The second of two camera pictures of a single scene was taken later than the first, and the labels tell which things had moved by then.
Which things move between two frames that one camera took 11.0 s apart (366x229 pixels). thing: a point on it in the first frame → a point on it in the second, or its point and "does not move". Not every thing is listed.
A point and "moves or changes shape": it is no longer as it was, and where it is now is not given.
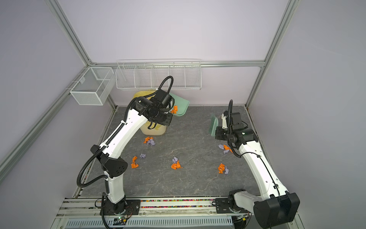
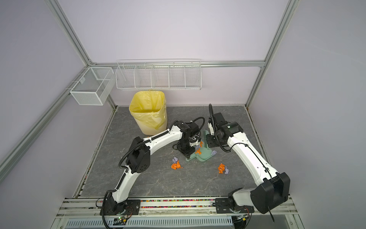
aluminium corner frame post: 287,15 does not move
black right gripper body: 223,134 → 212,140
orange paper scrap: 176,165 does not move
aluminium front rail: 179,207 does not move
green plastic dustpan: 182,105 → 202,153
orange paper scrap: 221,168 does not move
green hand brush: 213,123 moves or changes shape
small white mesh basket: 94,87 does not move
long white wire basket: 145,74 does not move
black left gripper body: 163,118 → 185,147
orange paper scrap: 227,148 → 198,151
